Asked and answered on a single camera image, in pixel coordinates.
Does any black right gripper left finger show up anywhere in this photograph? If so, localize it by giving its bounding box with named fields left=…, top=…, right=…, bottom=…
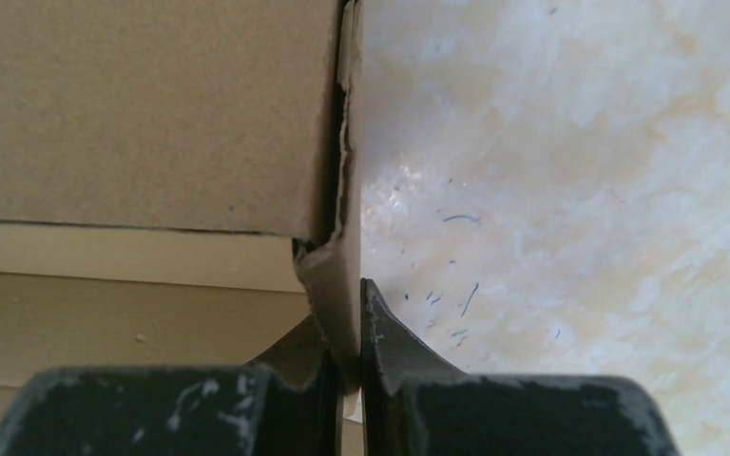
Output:
left=0, top=317, right=343, bottom=455

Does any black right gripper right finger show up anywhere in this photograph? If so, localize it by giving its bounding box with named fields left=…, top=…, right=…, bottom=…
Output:
left=361, top=279, right=679, bottom=455

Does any brown cardboard box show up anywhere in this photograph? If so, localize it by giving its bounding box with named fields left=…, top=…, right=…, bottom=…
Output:
left=0, top=1, right=360, bottom=422

